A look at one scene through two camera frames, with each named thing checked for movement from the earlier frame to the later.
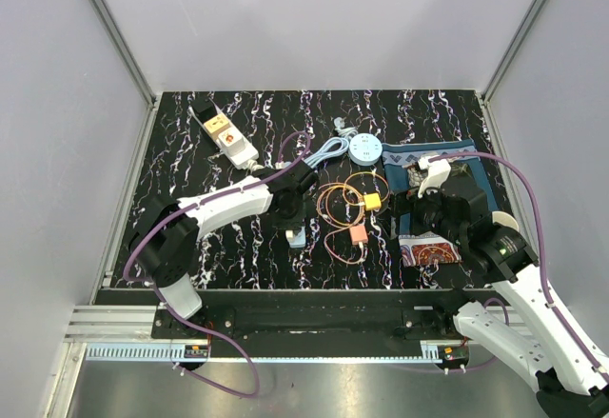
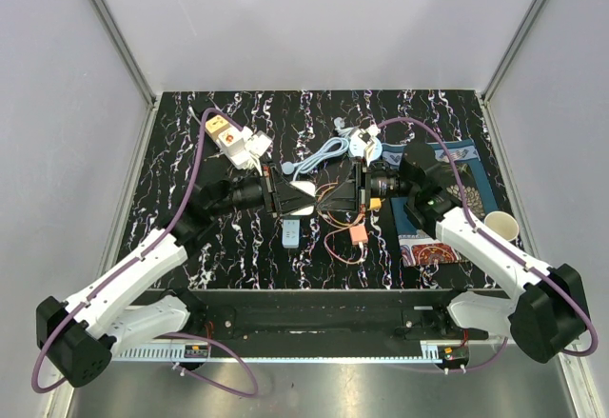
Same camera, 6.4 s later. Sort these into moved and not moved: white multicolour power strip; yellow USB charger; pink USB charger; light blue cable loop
Moved: white multicolour power strip
Not moved: pink USB charger; light blue cable loop; yellow USB charger
